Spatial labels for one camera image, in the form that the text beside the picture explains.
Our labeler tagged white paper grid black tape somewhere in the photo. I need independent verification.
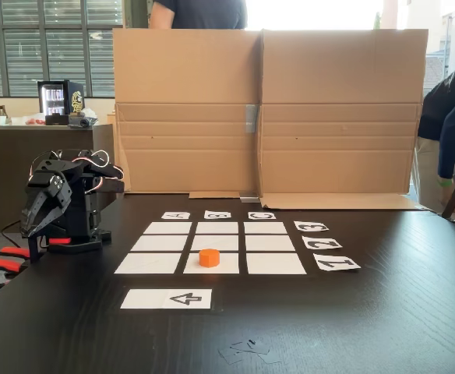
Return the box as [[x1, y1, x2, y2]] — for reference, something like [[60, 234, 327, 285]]
[[113, 221, 309, 276]]

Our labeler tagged brown cardboard box panel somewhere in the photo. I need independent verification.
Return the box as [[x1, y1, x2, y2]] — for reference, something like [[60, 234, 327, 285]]
[[112, 27, 263, 200], [259, 27, 429, 211]]

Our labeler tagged dark brown counter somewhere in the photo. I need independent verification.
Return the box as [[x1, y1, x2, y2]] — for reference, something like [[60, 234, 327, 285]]
[[0, 124, 125, 235]]

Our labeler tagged black power cable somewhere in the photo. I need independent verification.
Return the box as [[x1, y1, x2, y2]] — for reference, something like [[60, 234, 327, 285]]
[[0, 219, 23, 245]]

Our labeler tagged person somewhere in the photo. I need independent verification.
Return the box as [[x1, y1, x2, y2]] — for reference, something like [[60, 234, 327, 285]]
[[412, 60, 455, 223], [149, 0, 249, 30]]

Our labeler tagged white tray with red food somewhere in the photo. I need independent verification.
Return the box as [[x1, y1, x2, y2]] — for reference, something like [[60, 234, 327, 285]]
[[9, 115, 46, 126]]

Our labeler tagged window with grey blinds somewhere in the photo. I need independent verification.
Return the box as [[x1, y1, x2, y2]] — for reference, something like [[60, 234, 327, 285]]
[[0, 0, 125, 98]]

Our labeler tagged paper sheet number 1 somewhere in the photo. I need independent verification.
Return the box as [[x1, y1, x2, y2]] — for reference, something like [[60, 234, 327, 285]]
[[312, 252, 362, 272]]

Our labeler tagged paper sheet number 2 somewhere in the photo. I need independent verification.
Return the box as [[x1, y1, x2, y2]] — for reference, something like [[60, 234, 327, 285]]
[[302, 235, 344, 250]]

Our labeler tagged white arrow paper sheet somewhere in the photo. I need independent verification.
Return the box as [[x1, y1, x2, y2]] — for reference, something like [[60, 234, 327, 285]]
[[120, 288, 213, 310]]

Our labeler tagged small grey device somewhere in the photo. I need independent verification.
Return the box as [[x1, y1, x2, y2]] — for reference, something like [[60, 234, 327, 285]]
[[68, 108, 98, 129]]

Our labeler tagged round orange token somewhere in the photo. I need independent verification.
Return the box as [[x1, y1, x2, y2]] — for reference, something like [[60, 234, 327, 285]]
[[198, 249, 220, 268]]

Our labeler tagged black mini fridge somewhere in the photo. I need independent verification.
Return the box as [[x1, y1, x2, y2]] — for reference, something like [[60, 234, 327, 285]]
[[37, 79, 85, 126]]

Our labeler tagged paper sheet number 3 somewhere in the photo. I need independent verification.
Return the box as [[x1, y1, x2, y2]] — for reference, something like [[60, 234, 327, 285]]
[[293, 221, 330, 234]]

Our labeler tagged red black clamp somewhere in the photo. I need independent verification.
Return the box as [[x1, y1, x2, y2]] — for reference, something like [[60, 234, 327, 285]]
[[0, 233, 75, 294]]

